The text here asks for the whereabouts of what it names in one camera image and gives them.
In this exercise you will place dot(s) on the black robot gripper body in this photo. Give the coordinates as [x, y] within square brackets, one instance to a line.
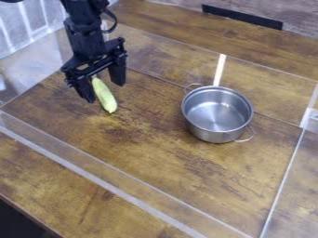
[93, 53]

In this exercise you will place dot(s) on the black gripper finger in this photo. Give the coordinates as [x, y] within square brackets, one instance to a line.
[118, 70]
[83, 86]

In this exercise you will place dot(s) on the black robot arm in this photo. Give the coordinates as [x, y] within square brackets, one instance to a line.
[84, 13]

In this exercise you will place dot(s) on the stainless steel pot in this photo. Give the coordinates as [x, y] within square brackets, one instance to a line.
[218, 114]

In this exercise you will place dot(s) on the black wall strip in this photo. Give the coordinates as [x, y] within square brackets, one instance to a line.
[234, 15]

